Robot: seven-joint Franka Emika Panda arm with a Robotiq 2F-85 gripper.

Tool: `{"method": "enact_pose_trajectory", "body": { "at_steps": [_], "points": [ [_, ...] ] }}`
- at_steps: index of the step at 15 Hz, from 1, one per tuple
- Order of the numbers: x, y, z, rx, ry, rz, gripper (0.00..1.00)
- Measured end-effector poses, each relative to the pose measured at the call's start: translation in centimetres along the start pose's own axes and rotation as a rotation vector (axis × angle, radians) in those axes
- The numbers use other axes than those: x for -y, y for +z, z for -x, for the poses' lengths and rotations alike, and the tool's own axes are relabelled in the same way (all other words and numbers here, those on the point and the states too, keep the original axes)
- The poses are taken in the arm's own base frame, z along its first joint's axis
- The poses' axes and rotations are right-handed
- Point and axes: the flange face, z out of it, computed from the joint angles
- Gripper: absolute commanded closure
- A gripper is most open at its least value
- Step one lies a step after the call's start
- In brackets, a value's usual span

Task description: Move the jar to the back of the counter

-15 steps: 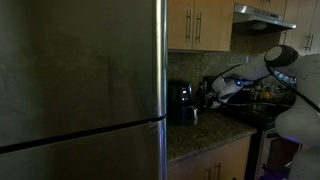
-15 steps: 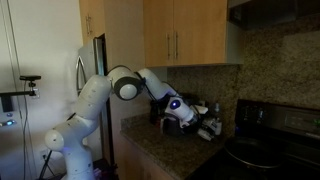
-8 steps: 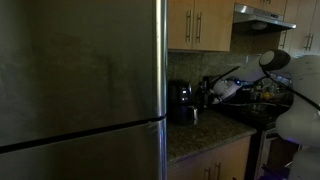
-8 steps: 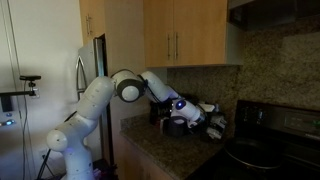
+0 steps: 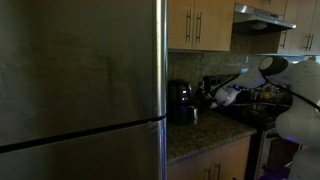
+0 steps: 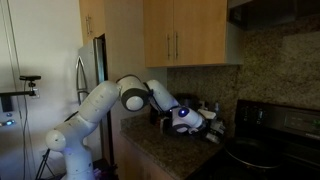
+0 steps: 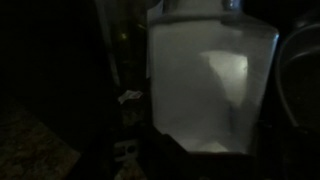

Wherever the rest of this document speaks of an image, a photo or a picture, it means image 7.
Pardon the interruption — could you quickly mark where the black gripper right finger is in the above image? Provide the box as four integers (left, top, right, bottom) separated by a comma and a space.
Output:
246, 116, 284, 180

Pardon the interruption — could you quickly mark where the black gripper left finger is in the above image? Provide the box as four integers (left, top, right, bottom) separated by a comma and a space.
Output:
133, 123, 201, 180

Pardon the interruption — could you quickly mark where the white plastic jar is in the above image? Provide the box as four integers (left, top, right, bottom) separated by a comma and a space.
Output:
146, 0, 280, 155

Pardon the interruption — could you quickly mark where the black frying pan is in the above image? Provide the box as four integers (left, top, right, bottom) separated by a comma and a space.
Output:
274, 22, 320, 135

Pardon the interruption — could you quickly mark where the dark glass bottle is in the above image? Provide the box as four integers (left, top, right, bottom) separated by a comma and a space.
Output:
94, 0, 150, 106

